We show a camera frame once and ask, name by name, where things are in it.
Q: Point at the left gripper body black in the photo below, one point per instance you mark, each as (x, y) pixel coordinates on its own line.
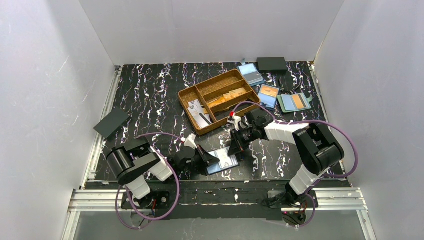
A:
(201, 157)

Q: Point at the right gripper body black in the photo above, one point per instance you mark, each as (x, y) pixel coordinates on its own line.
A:
(238, 140)

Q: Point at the black leather card holder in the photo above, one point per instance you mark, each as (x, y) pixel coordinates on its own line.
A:
(225, 162)

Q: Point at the green card wallet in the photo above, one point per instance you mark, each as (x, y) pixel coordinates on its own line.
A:
(290, 103)

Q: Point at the dark grey card case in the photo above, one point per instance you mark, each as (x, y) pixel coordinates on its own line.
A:
(111, 123)

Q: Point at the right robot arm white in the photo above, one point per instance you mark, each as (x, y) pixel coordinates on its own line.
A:
(318, 148)

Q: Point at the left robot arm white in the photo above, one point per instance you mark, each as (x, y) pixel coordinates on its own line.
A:
(130, 161)

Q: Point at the black cards in tray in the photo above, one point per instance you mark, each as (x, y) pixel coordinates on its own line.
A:
(220, 115)

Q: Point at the tan cards in tray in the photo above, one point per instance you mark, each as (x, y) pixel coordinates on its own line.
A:
(227, 97)

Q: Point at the blue card holder orange card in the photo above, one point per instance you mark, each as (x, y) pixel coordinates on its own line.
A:
(268, 96)

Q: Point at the white cards in tray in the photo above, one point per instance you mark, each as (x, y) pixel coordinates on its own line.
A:
(199, 114)

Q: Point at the light blue card holder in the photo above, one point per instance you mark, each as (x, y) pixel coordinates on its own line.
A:
(251, 74)

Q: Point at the brown woven organizer tray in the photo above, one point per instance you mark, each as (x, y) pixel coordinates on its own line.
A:
(226, 92)

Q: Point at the black box at back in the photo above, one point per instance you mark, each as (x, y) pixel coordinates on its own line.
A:
(271, 64)

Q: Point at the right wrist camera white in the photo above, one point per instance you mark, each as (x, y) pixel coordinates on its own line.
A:
(234, 120)

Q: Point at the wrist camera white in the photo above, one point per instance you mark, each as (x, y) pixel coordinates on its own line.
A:
(234, 120)
(189, 141)

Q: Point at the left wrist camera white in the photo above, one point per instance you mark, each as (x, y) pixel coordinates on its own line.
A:
(189, 141)

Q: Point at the aluminium frame rail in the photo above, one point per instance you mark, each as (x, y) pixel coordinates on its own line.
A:
(88, 200)

